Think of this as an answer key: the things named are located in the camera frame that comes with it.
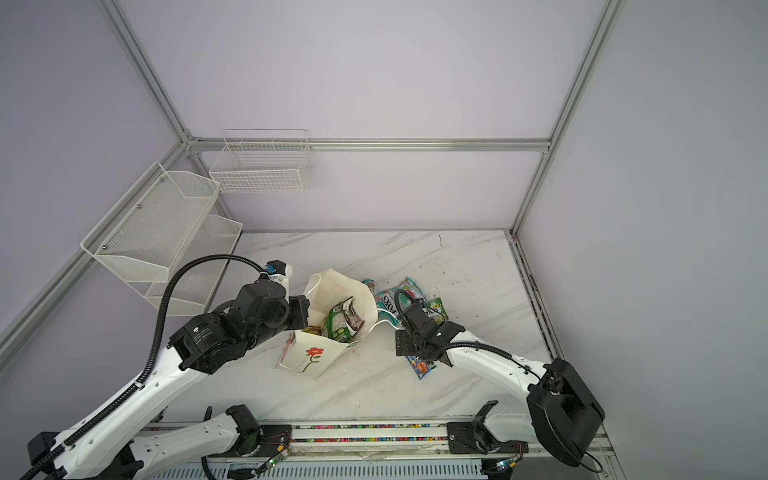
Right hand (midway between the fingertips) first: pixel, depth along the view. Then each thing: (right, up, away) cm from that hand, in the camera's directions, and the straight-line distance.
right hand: (406, 341), depth 85 cm
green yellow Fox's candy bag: (+11, +8, +12) cm, 18 cm away
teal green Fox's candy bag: (0, +15, -10) cm, 18 cm away
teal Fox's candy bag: (-6, +9, +11) cm, 16 cm away
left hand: (-24, +13, -16) cm, 32 cm away
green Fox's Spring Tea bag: (-20, +5, -3) cm, 21 cm away
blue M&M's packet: (+4, -7, -1) cm, 8 cm away
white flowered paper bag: (-11, +11, -6) cm, 17 cm away
